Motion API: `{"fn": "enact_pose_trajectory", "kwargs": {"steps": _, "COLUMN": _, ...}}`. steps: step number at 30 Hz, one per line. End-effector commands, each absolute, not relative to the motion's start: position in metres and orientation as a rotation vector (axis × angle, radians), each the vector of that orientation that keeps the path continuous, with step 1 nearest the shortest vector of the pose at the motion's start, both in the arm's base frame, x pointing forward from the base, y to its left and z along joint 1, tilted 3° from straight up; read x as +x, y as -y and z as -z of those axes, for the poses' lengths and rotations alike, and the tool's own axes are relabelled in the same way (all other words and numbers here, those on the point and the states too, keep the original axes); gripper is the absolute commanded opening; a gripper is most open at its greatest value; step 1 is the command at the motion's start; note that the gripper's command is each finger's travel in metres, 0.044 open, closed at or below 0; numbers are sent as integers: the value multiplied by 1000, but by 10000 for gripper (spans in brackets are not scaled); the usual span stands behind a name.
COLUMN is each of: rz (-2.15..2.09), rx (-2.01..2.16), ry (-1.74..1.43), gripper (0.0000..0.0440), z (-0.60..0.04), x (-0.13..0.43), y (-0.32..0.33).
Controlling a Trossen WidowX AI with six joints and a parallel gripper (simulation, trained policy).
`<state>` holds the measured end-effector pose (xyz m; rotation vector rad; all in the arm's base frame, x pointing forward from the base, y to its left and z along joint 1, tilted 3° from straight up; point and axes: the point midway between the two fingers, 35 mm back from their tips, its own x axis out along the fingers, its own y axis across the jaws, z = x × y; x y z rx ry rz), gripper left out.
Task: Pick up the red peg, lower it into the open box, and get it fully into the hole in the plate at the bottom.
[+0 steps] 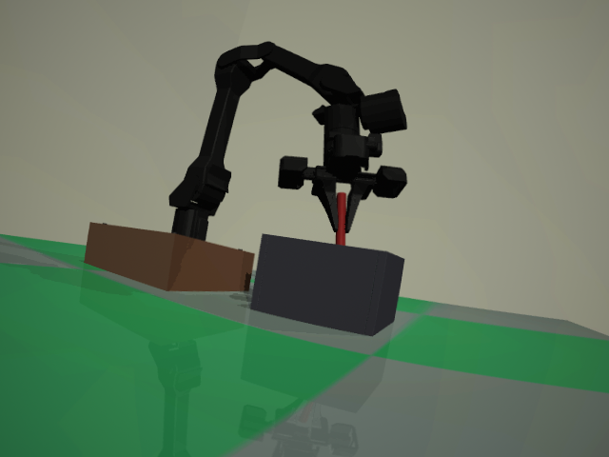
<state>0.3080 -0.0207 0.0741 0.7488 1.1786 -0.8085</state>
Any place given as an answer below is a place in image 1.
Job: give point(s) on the red peg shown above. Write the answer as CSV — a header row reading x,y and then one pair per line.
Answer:
x,y
341,203

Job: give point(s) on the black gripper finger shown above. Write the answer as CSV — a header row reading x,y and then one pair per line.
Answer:
x,y
325,188
359,191

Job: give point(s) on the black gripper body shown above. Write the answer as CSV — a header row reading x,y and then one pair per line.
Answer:
x,y
388,182

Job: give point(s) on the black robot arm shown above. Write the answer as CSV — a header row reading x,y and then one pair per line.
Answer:
x,y
206,181

